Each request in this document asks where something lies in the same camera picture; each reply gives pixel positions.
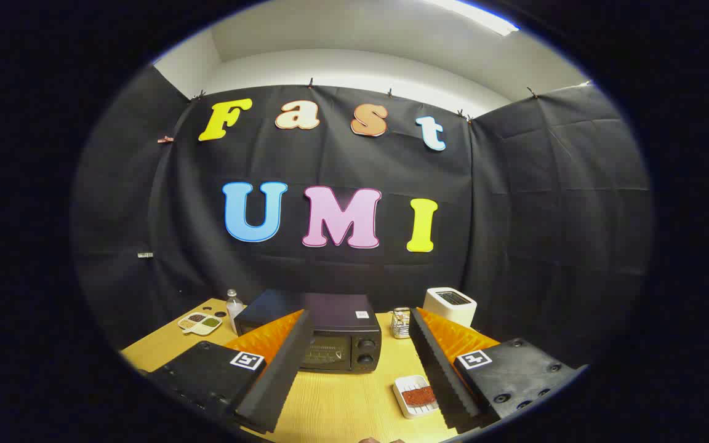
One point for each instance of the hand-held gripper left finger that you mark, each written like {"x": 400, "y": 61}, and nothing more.
{"x": 287, "y": 363}

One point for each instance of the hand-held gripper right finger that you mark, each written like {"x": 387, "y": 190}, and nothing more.
{"x": 434, "y": 363}

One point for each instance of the reddish brown meat strip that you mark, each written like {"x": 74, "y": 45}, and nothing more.
{"x": 419, "y": 397}

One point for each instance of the black toaster oven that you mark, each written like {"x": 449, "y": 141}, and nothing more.
{"x": 339, "y": 314}

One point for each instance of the white slot toaster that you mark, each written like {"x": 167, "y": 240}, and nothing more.
{"x": 447, "y": 311}

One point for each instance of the clear glass jar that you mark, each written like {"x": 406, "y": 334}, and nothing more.
{"x": 400, "y": 325}

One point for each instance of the white rectangular ridged dish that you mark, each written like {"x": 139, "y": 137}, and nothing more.
{"x": 405, "y": 406}

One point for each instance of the clear plastic bottle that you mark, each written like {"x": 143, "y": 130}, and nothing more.
{"x": 234, "y": 307}

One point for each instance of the white divided spice dish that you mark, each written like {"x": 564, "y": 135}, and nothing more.
{"x": 199, "y": 323}

